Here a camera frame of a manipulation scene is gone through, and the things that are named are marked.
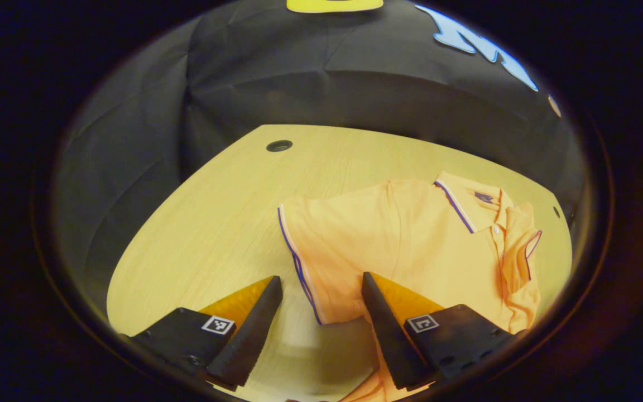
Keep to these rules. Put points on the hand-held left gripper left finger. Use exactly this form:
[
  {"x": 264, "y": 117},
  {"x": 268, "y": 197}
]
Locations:
[{"x": 254, "y": 329}]

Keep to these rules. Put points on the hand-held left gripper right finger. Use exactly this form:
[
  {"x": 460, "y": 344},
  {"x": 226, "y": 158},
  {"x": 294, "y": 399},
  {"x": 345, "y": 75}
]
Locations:
[{"x": 385, "y": 335}]

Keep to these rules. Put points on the black backdrop cloth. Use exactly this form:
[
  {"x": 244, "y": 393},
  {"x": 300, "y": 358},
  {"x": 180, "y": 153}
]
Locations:
[{"x": 299, "y": 72}]

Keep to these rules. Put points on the orange T-shirt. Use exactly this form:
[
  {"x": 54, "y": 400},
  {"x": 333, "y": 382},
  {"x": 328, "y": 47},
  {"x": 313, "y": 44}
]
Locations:
[{"x": 399, "y": 240}]

